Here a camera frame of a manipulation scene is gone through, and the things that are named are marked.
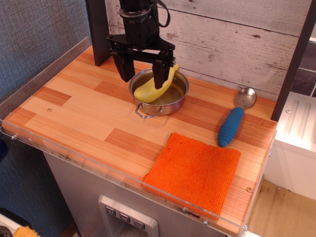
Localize dark left vertical post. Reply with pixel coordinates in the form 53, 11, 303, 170
85, 0, 111, 66

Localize clear acrylic guard rail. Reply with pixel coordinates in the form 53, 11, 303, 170
1, 120, 268, 237

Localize blue handled metal spoon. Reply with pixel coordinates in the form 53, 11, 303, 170
217, 87, 256, 147

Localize dark right vertical post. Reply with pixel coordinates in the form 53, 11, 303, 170
271, 0, 316, 121

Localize grey cabinet with dispenser panel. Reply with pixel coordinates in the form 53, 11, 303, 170
44, 153, 224, 237

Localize small steel pot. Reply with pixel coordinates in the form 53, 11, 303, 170
129, 68, 190, 119

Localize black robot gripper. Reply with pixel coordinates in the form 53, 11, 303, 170
107, 14, 175, 89

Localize orange object bottom left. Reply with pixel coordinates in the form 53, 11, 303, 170
0, 226, 39, 237

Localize dark vertical post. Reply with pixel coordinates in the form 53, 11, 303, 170
85, 0, 111, 66
271, 0, 316, 121

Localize yellow toy banana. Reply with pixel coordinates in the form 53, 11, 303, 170
133, 64, 179, 103

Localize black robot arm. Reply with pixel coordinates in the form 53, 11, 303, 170
107, 0, 175, 89

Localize orange knitted towel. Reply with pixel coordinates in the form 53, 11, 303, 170
143, 132, 241, 219

